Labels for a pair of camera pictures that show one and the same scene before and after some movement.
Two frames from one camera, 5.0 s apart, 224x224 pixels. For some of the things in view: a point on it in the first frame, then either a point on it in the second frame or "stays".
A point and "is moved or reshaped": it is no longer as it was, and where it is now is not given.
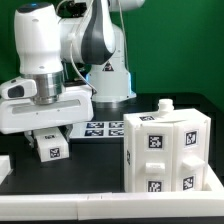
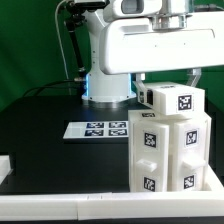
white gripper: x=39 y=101 -> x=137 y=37
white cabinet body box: x=166 y=150 stays
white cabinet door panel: x=189 y=155 stays
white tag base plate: x=98 y=130 stays
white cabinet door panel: x=154 y=157 is moved or reshaped
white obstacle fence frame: x=208 y=203 stays
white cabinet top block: x=52 y=144 -> x=175 y=98
